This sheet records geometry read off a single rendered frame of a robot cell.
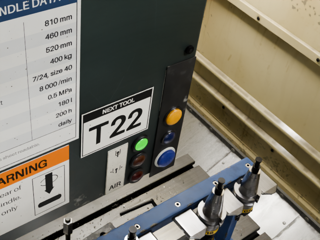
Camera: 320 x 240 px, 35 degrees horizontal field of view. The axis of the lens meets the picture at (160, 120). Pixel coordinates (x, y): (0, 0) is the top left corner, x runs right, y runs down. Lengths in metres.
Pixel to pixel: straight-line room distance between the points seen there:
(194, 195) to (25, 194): 0.60
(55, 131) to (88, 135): 0.05
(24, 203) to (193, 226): 0.56
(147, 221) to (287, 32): 0.66
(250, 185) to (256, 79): 0.52
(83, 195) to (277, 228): 1.08
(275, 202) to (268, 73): 0.43
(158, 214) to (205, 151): 0.74
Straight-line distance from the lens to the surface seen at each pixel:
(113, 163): 0.66
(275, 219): 1.68
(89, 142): 0.60
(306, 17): 1.40
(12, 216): 0.63
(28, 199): 0.62
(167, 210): 1.11
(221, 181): 1.05
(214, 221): 1.12
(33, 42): 0.47
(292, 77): 1.49
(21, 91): 0.50
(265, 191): 1.21
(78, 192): 0.66
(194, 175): 1.62
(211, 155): 1.80
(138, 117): 0.62
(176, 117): 0.66
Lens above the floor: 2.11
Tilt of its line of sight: 43 degrees down
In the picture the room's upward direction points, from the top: 9 degrees clockwise
